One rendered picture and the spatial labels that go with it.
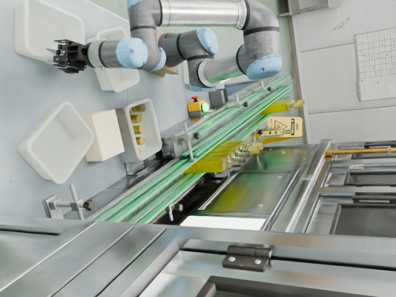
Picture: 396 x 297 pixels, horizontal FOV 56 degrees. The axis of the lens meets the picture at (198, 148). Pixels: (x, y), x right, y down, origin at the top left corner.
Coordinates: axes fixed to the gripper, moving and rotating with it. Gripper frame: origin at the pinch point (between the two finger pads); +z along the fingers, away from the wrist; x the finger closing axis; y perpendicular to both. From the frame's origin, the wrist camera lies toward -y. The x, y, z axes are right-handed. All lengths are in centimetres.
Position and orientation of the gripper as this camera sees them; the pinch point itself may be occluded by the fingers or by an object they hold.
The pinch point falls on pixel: (53, 59)
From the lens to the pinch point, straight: 126.0
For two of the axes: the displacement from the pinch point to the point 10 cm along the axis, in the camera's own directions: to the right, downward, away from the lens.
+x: -0.7, 10.0, 0.4
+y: -4.8, 0.0, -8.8
